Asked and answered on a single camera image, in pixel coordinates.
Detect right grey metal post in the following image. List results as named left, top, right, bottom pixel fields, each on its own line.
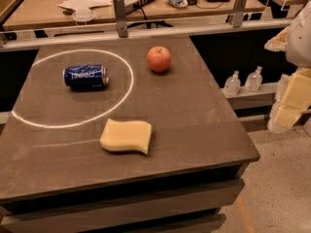
left=231, top=0, right=247, bottom=28

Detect black cable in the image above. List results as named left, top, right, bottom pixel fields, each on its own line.
left=126, top=3, right=175, bottom=30

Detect clear plastic lid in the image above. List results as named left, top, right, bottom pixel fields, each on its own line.
left=72, top=8, right=95, bottom=22

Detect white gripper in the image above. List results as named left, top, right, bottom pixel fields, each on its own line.
left=264, top=1, right=311, bottom=133

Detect left grey metal post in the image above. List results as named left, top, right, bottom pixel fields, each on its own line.
left=113, top=0, right=128, bottom=38

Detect white paper sheets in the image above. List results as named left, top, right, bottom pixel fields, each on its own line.
left=58, top=0, right=112, bottom=10

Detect clear sanitizer bottle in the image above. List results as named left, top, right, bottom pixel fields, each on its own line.
left=224, top=71, right=240, bottom=96
left=245, top=66, right=262, bottom=92

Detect grey power strip box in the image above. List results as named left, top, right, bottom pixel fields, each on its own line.
left=124, top=0, right=155, bottom=14

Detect blue white device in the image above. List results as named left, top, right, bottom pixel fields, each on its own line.
left=167, top=0, right=188, bottom=8

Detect left clear sanitizer bottle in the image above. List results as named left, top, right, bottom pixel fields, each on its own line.
left=224, top=71, right=240, bottom=96

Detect yellow sponge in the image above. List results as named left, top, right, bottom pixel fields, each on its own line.
left=100, top=118, right=152, bottom=155

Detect blue pepsi can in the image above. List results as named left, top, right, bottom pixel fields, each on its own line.
left=63, top=64, right=109, bottom=88

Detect right clear sanitizer bottle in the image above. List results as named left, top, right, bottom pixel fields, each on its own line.
left=245, top=66, right=262, bottom=92

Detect grey metal post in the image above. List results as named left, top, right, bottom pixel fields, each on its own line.
left=113, top=0, right=128, bottom=38
left=231, top=0, right=247, bottom=28

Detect red apple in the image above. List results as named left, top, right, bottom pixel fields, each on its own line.
left=147, top=47, right=171, bottom=73

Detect wooden desk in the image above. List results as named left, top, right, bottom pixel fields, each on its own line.
left=2, top=0, right=273, bottom=31

